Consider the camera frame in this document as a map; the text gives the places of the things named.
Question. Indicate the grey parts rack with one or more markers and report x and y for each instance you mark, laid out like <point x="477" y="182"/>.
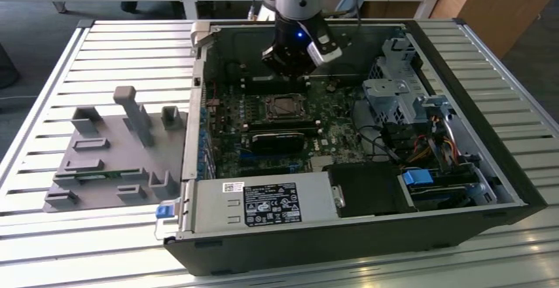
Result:
<point x="109" y="157"/>

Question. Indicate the black graphics card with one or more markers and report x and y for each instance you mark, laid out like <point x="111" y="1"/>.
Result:
<point x="279" y="144"/>

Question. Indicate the green RAM stick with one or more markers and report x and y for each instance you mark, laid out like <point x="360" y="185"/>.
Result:
<point x="109" y="174"/>

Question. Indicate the blue case latch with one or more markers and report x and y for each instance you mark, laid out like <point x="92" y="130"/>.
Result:
<point x="163" y="212"/>

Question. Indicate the silver chipset heatsink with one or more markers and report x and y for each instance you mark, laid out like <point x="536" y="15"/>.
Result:
<point x="320" y="163"/>

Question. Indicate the black open PC case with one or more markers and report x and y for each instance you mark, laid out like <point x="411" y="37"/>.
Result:
<point x="305" y="252"/>

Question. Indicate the black plastic cover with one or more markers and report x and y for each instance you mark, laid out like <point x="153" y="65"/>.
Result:
<point x="371" y="190"/>

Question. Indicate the wooden cabinet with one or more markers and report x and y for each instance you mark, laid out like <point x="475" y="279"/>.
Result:
<point x="501" y="6"/>

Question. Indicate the metal drive cage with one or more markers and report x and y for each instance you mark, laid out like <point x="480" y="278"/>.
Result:
<point x="384" y="104"/>

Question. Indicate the RAM slot with black latches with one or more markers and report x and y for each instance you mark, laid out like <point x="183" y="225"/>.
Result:
<point x="271" y="123"/>
<point x="279" y="130"/>
<point x="279" y="90"/>

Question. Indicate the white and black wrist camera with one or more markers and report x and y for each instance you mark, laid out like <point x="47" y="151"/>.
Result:
<point x="323" y="50"/>

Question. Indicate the CPU socket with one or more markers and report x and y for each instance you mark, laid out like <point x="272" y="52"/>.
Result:
<point x="285" y="95"/>

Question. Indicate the blue disk carrier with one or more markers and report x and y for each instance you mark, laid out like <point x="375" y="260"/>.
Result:
<point x="416" y="178"/>

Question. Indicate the thin metal locking lever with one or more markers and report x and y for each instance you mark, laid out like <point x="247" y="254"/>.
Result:
<point x="288" y="119"/>
<point x="283" y="95"/>

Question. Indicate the green motherboard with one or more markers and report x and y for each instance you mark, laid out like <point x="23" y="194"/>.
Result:
<point x="344" y="137"/>

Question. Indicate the round silver coin battery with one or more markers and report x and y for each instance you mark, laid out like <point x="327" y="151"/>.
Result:
<point x="331" y="87"/>

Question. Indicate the silver power supply with label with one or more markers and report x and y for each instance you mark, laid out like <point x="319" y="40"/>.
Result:
<point x="209" y="209"/>

